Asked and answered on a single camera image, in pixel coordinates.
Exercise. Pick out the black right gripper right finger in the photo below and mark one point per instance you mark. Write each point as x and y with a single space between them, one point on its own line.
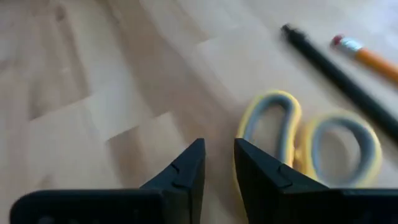
280 202

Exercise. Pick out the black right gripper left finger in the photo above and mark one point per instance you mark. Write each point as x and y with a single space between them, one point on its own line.
155 205

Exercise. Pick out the orange pencil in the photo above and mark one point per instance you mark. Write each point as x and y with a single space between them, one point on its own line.
373 60

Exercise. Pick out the black pen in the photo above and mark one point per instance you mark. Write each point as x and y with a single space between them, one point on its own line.
342 81

